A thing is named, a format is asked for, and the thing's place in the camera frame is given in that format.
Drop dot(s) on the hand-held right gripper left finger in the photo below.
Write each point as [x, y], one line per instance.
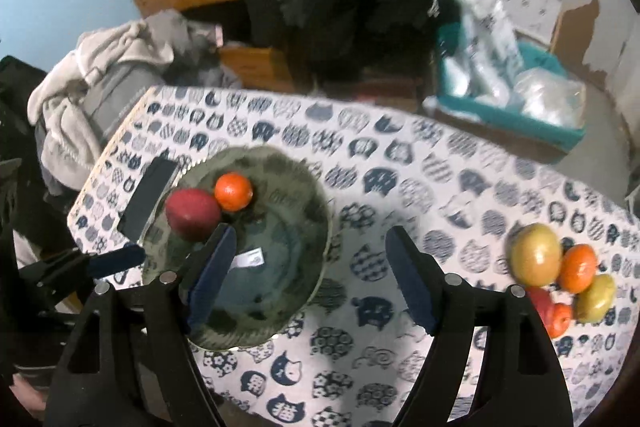
[215, 272]

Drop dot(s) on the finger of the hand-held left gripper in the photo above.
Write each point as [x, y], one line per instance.
[117, 259]
[150, 197]

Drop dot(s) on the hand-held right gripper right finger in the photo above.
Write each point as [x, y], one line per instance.
[407, 277]

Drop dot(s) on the dark red apple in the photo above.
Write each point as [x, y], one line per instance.
[192, 214]

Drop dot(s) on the green patterned plate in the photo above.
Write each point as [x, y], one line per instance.
[285, 227]

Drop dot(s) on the orange tangerine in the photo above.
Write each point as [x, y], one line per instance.
[233, 192]
[577, 268]

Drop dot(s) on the green mango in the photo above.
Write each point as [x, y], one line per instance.
[595, 299]

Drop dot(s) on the white sticker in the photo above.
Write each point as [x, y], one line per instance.
[248, 258]

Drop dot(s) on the cat print tablecloth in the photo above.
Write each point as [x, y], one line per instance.
[400, 167]

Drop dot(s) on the beige fleece garment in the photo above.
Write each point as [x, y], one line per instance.
[65, 107]

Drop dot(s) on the yellow green apple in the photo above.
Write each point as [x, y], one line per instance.
[536, 254]

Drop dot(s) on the grey garment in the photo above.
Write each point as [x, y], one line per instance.
[190, 47]

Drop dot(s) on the small red orange fruit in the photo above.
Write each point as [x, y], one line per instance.
[562, 319]

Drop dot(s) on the teal box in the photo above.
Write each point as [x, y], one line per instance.
[500, 117]

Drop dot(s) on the clear plastic bag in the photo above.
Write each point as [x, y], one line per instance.
[550, 97]

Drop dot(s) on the white printed rice bag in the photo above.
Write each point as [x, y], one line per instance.
[480, 17]

